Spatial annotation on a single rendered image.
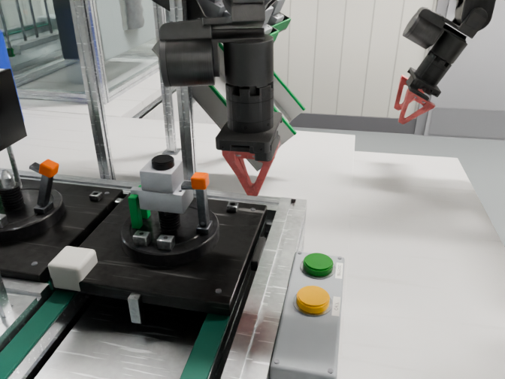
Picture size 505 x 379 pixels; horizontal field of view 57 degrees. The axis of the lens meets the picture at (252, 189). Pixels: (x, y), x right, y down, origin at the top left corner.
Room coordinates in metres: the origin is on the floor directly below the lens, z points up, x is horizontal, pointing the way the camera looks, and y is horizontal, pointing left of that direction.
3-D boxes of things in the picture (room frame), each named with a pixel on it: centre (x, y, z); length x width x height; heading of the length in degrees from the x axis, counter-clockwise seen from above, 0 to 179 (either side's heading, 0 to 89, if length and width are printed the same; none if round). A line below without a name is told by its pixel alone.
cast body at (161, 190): (0.56, 0.13, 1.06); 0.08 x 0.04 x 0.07; 78
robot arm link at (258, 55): (0.54, 0.01, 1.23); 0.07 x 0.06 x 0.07; 92
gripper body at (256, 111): (0.54, 0.00, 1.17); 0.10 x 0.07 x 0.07; 168
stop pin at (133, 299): (0.44, 0.15, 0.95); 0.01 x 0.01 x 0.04; 78
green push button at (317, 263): (0.50, -0.09, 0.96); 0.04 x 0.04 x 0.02
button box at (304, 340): (0.43, -0.07, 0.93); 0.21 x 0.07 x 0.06; 168
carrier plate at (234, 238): (0.56, 0.12, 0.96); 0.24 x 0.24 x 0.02; 78
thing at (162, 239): (0.50, 0.11, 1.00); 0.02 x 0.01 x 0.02; 78
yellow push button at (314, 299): (0.43, -0.07, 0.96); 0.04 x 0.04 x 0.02
